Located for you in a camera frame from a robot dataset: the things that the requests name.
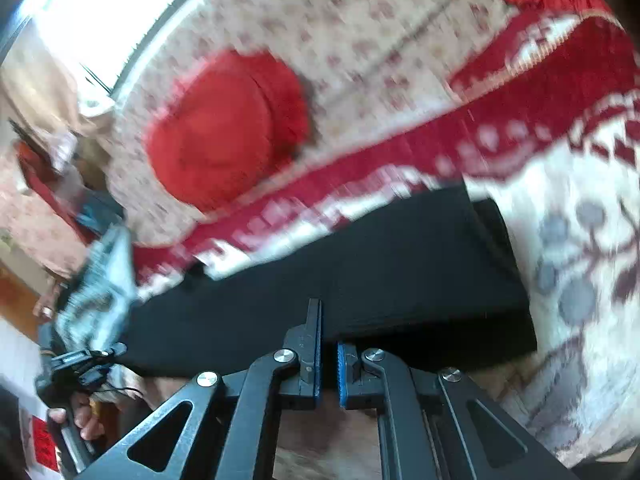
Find left hand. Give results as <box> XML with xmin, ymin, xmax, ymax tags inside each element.
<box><xmin>48</xmin><ymin>392</ymin><xmax>105</xmax><ymax>441</ymax></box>

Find beige curtain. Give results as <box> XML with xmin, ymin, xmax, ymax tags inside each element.
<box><xmin>1</xmin><ymin>21</ymin><xmax>115</xmax><ymax>170</ymax></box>

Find light blue fleece jacket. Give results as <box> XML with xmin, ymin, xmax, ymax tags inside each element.
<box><xmin>53</xmin><ymin>224</ymin><xmax>138</xmax><ymax>351</ymax></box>

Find black pants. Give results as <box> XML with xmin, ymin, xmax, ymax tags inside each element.
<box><xmin>122</xmin><ymin>186</ymin><xmax>537</xmax><ymax>377</ymax></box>

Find floral beige quilt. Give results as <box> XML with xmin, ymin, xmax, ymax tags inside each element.
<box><xmin>107</xmin><ymin>0</ymin><xmax>512</xmax><ymax>246</ymax></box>

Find red heart-shaped pillow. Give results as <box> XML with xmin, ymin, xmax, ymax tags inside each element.
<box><xmin>144</xmin><ymin>50</ymin><xmax>311</xmax><ymax>212</ymax></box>

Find red and white blanket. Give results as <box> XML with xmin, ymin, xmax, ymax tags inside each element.
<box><xmin>138</xmin><ymin>11</ymin><xmax>639</xmax><ymax>466</ymax></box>

